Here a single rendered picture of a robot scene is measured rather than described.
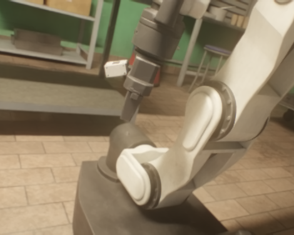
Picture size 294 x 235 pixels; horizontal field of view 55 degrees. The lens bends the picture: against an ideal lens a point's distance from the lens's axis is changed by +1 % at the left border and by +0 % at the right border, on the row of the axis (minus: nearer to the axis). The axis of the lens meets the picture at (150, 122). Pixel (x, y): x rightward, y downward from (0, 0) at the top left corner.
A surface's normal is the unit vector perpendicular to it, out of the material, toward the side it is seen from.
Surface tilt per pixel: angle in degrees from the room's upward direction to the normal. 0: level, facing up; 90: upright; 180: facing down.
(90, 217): 0
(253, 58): 90
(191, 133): 90
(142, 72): 91
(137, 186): 90
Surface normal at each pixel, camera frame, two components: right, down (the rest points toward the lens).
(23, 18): 0.47, 0.43
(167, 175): -0.84, -0.03
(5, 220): 0.26, -0.90
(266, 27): -0.94, 0.24
